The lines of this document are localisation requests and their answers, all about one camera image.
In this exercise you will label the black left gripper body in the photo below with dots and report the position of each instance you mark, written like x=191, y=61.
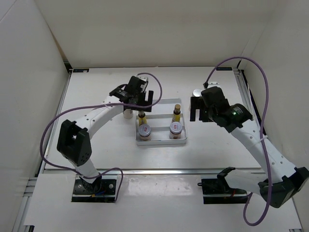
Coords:
x=140, y=98

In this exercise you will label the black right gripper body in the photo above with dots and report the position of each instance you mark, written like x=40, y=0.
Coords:
x=210, y=114

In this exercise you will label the white shaker bottle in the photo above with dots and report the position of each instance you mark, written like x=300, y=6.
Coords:
x=196, y=94
x=128, y=114

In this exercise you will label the yellow small bottle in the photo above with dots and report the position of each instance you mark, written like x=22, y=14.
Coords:
x=176, y=113
x=142, y=118

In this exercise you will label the sauce jar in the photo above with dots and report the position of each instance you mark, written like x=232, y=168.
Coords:
x=175, y=130
x=144, y=131

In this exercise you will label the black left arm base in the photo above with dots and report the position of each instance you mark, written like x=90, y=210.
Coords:
x=104, y=189

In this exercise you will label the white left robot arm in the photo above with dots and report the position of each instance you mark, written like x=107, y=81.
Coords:
x=74, y=142

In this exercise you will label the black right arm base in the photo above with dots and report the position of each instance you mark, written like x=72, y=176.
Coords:
x=217, y=191

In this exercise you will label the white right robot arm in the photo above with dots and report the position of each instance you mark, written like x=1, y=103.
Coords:
x=282, y=179

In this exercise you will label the white divided tray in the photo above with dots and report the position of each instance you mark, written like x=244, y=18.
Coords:
x=159, y=119

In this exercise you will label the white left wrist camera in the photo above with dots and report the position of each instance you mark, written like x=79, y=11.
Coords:
x=143, y=78

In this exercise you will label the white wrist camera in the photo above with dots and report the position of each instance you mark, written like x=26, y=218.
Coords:
x=213, y=84
x=143, y=78

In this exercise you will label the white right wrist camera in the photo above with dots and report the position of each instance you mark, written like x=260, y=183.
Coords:
x=213, y=84

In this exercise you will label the aluminium frame rail front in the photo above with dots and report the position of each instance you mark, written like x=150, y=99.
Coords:
x=170, y=171

